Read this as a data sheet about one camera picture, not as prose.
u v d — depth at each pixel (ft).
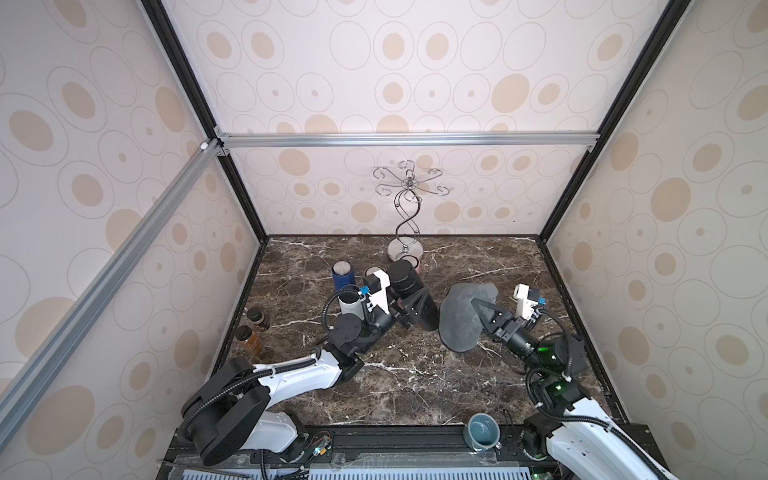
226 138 2.94
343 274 2.71
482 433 2.49
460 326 2.13
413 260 2.80
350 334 1.84
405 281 1.99
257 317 2.86
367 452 2.40
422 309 2.13
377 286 1.95
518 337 1.99
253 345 2.82
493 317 2.09
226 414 1.37
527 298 2.08
